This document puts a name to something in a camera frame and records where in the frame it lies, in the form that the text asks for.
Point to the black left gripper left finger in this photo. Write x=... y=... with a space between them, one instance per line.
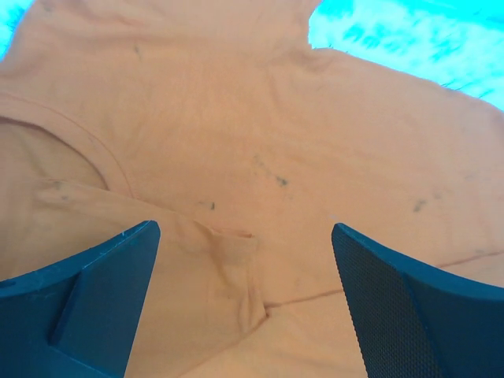
x=78 y=317

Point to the floral table cloth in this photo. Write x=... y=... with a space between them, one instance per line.
x=456 y=44

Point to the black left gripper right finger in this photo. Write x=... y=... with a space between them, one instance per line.
x=414 y=320

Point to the orange t shirt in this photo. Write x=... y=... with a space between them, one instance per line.
x=218 y=120

